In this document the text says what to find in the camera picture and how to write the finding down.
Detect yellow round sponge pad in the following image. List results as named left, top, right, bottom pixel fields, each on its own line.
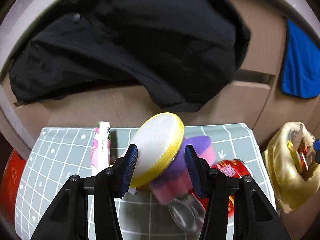
left=129, top=112, right=184, bottom=188

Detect red snack wrapper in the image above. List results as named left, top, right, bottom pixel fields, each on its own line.
left=287, top=140, right=309, bottom=174

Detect black jacket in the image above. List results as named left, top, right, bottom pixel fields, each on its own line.
left=9, top=0, right=251, bottom=112

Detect green grid tablecloth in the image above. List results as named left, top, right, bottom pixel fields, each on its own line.
left=15, top=119, right=277, bottom=239

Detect crushed red soda can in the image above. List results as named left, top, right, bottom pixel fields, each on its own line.
left=189, top=159, right=253, bottom=210

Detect blue towel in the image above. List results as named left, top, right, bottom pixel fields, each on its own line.
left=280, top=19, right=319, bottom=99

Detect pink cartoon tissue pack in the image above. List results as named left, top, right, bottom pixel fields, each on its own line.
left=90, top=121, right=111, bottom=176

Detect purple pink sponge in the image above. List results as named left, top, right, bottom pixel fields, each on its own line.
left=150, top=135, right=216, bottom=205

